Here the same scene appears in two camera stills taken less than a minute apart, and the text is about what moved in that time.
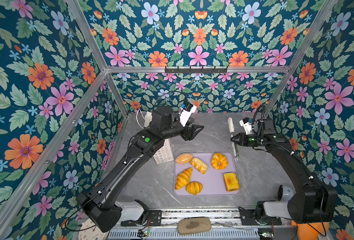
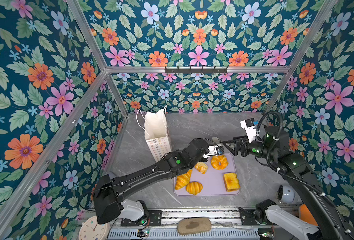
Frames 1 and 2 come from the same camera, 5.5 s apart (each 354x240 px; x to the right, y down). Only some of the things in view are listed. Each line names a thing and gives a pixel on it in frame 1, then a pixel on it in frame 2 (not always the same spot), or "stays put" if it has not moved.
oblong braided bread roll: [199, 165] stays put
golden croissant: [183, 178] stays put
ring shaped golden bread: [218, 157] stays put
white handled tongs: [231, 129] to [216, 140]
